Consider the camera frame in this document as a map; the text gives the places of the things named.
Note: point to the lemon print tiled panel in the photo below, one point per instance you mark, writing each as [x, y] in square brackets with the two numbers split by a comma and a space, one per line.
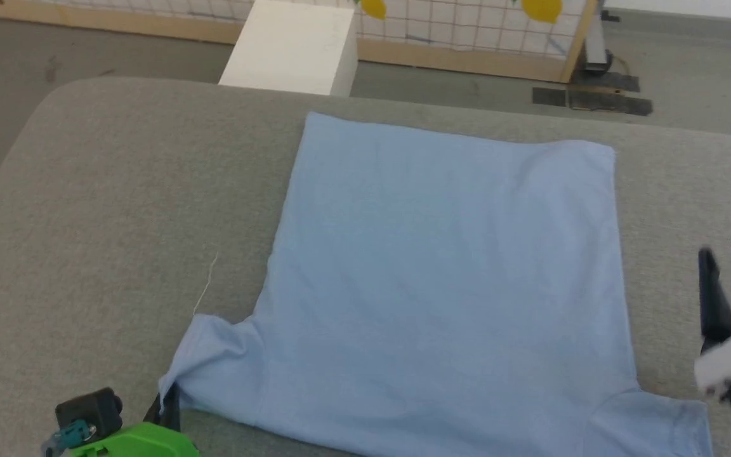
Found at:
[454, 25]

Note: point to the light blue t-shirt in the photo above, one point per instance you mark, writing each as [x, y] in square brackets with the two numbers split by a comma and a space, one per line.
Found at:
[448, 285]

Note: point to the black floor plates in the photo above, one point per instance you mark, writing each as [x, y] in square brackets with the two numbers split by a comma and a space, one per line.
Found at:
[594, 98]

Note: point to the thin white thread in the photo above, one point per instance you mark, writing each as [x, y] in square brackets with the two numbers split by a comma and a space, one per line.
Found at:
[207, 285]

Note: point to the white box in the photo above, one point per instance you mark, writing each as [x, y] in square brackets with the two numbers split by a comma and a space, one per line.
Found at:
[289, 51]

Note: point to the grey metal panel support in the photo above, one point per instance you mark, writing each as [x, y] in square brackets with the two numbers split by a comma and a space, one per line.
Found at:
[596, 44]

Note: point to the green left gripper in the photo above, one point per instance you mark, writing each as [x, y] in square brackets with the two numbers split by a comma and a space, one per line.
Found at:
[137, 441]

